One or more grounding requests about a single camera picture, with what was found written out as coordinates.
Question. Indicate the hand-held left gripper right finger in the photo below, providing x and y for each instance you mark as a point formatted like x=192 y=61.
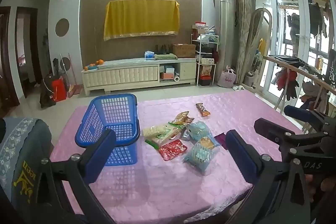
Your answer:
x=240 y=151

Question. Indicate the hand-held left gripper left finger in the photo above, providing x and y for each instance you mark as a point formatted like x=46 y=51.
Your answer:
x=102 y=148

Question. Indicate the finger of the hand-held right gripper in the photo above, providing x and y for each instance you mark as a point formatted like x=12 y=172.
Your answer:
x=302 y=112
x=271 y=130

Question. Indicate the maroon snack packet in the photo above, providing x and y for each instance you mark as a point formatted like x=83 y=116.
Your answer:
x=221 y=140

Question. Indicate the blue plastic basket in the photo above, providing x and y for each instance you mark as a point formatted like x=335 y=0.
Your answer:
x=84 y=132

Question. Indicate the light blue packet orange figure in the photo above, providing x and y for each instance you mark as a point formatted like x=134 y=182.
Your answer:
x=202 y=154

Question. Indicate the light blue clear snack packet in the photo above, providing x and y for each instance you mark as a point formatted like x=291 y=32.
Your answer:
x=199 y=130

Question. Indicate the orange snack bar packet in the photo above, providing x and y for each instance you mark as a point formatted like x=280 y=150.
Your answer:
x=203 y=109

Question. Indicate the white noodle snack packet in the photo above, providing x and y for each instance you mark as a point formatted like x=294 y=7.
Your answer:
x=157 y=130

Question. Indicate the small silver snack packet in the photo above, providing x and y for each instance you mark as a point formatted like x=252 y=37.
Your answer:
x=185 y=134

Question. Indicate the green and white snack packet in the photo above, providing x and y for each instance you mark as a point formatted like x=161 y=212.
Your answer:
x=160 y=141

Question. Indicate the red spicy snack packet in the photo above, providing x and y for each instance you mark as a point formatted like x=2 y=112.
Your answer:
x=172 y=151

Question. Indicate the gold crinkled snack packet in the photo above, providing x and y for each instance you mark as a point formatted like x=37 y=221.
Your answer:
x=181 y=118

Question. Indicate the wooden drying rack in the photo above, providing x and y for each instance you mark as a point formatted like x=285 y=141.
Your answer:
x=288 y=67

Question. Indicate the pink broom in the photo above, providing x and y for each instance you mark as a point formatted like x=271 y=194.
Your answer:
x=73 y=88

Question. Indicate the pink tote bag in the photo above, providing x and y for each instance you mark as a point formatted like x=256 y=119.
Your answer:
x=227 y=79

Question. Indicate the pink quilted mat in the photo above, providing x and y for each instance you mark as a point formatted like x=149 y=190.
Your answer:
x=162 y=187

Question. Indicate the red paper bag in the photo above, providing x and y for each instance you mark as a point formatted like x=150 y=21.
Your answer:
x=59 y=90

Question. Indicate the black bag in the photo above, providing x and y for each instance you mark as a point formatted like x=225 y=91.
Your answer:
x=46 y=92

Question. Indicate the cream television cabinet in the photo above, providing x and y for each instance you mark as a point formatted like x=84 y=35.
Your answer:
x=131 y=74

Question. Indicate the blue fruit dish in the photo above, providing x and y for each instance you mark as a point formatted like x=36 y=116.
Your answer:
x=95 y=68

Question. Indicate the arched standing mirror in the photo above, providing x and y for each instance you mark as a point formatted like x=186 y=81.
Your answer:
x=256 y=45

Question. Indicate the grey embroidered chair cover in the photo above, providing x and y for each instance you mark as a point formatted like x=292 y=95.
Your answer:
x=21 y=161

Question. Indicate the white framed glass doors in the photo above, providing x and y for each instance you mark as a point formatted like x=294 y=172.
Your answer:
x=273 y=29

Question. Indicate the orange printed snack box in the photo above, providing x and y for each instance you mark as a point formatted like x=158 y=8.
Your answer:
x=206 y=71

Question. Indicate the dark red hanging cloth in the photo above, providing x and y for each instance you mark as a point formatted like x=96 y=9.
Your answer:
x=215 y=56

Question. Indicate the dark upright bundle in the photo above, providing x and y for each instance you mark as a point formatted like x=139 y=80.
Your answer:
x=55 y=66

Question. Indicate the hanging dark clothes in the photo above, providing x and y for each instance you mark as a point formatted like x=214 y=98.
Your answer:
x=315 y=19

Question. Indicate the flat orange box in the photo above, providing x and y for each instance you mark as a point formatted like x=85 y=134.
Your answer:
x=166 y=75

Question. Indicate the white paper roll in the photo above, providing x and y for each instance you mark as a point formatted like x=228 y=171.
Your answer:
x=177 y=79

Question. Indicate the blue and white box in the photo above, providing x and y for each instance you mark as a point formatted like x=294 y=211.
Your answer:
x=168 y=69

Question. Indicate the blue tissue box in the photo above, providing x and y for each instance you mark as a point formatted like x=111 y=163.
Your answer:
x=149 y=55

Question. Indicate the white metal shelf rack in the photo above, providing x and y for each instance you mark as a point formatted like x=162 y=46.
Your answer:
x=197 y=56

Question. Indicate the green folded cloth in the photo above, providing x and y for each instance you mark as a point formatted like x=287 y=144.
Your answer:
x=166 y=56

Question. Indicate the silver tower air conditioner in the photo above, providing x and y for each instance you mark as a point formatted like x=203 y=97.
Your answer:
x=224 y=29

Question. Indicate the beige patterned curtain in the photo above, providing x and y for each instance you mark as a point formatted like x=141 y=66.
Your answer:
x=240 y=16

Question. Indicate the black router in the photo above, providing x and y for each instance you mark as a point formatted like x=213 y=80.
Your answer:
x=161 y=50

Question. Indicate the brown cardboard box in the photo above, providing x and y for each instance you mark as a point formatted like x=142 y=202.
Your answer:
x=183 y=50

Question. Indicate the red and white box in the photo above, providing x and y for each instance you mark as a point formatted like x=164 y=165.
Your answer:
x=200 y=26

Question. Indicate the yellow cloth cover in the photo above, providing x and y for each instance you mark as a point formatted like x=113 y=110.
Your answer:
x=141 y=16

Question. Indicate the round brown wall disc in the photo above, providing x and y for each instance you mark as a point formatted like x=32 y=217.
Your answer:
x=68 y=62
x=62 y=27

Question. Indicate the dark wooden door frame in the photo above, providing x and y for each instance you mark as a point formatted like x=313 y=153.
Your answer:
x=36 y=56
x=8 y=69

